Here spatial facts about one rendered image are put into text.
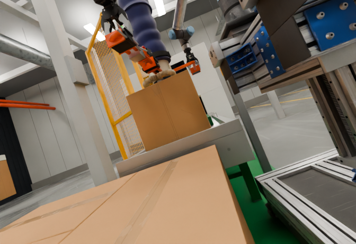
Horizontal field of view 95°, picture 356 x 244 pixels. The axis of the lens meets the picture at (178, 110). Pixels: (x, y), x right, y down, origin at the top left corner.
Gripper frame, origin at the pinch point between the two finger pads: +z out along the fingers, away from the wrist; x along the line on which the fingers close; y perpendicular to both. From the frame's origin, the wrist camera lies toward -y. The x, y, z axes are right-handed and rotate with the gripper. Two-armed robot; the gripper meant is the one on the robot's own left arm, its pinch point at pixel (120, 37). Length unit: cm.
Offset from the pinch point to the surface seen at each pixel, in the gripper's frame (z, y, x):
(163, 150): 51, 23, 8
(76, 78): -42, 89, 90
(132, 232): 56, -33, 0
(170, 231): 56, -35, -8
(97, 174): 59, 90, 105
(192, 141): 52, 23, -8
